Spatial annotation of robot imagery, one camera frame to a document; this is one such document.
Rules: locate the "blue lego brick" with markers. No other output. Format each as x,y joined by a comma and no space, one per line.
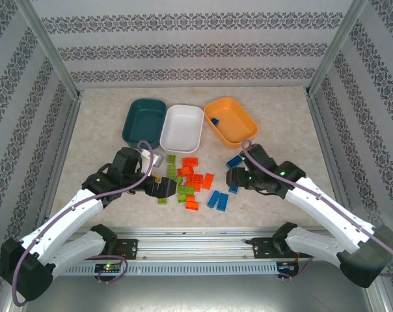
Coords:
233,189
213,198
234,161
222,201
215,121

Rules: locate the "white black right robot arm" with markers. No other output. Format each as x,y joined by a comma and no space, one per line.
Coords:
326,218

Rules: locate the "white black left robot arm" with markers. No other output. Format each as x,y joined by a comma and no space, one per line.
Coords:
73,215

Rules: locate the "white plastic container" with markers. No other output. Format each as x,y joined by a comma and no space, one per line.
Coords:
181,130

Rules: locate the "teal plastic container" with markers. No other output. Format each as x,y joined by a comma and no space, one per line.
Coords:
144,123

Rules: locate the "orange plastic container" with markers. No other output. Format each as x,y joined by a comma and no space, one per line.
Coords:
235,120

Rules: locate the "small circuit board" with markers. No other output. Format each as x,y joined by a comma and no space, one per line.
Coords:
108,267
286,266

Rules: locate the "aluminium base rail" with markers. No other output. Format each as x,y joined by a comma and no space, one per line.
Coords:
190,247

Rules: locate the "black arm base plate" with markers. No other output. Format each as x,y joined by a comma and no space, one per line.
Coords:
261,248
129,248

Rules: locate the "aluminium side rail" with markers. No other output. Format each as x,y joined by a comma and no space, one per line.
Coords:
332,162
58,162

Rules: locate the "aluminium frame post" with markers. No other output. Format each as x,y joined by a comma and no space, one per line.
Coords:
50,48
334,48

